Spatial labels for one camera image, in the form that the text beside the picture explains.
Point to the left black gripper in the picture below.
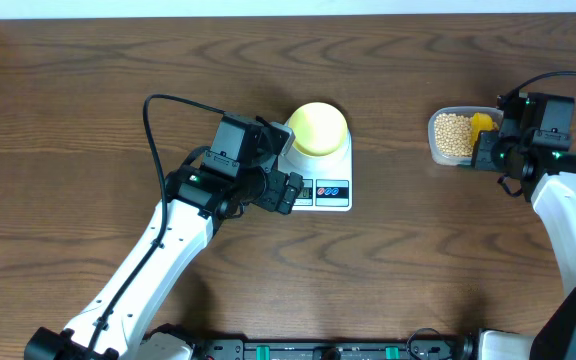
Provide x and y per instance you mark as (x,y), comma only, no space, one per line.
(270,200)

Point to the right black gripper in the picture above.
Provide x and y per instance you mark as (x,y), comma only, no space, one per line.
(482,157)

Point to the yellow measuring scoop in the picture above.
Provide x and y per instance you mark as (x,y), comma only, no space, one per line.
(481,122)

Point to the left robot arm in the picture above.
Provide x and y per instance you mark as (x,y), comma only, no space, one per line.
(113,325)

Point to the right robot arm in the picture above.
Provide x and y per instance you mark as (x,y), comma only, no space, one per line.
(555,204)

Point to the yellow bowl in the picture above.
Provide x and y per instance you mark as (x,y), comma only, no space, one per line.
(320,129)

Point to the white digital kitchen scale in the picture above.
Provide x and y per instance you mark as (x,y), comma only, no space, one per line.
(327,179)

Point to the pile of soybeans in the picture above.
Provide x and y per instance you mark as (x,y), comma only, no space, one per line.
(452,134)

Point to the clear plastic container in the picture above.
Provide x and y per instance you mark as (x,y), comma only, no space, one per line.
(468,111)

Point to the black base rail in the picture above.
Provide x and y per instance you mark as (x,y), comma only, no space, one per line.
(171,342)

